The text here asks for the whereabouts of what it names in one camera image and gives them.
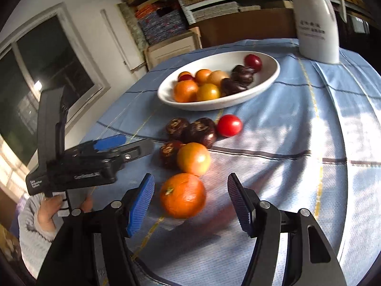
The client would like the medium rough mandarin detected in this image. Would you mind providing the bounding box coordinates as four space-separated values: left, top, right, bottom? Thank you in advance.
160 173 207 219

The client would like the white wall strip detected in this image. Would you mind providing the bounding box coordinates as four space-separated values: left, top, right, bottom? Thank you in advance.
100 8 135 66

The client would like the person's left forearm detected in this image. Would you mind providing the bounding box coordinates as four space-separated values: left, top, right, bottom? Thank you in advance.
18 197 60 277

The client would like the light wooden cabinet panel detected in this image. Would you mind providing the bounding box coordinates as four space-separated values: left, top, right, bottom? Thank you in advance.
144 27 203 72

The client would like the dark brown water chestnut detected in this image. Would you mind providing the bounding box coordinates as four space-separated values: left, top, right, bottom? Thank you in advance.
165 117 190 140
220 78 247 97
159 140 183 169
231 65 256 84
183 117 218 149

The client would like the white oval plate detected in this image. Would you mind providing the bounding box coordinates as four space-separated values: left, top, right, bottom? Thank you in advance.
157 51 281 111

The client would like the small rough mandarin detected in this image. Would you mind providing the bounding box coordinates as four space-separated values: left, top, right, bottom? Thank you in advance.
173 80 199 103

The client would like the brown wooden board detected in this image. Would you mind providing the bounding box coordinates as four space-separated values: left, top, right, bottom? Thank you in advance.
196 7 298 48

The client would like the pale orange round fruit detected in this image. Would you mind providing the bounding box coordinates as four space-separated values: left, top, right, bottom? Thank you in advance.
207 70 231 87

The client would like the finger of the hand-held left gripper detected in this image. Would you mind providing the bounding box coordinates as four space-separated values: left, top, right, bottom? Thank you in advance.
67 135 155 164
37 87 70 165

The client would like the white framed window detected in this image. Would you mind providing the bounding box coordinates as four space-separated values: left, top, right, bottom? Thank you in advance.
0 3 108 167

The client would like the white thermos jug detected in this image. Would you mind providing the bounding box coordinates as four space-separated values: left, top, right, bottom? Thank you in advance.
290 0 347 64

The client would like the blue checked tablecloth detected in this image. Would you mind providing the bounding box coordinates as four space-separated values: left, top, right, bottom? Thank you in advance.
79 38 381 286

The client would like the stack of blue patterned boxes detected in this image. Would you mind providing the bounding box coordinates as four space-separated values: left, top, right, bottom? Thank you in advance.
135 6 188 46

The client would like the small smooth orange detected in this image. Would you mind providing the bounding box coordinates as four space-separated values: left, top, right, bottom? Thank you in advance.
196 83 221 102
177 142 212 177
195 69 212 85

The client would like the person's left hand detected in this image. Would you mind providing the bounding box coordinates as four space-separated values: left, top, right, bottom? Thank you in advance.
34 195 94 240

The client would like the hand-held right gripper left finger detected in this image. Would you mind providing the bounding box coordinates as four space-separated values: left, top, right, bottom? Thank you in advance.
37 173 155 286

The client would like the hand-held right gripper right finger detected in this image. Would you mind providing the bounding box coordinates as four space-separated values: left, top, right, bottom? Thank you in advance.
227 172 347 286

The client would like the grey marble slab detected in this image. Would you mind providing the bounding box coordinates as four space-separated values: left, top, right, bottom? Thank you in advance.
117 3 149 51

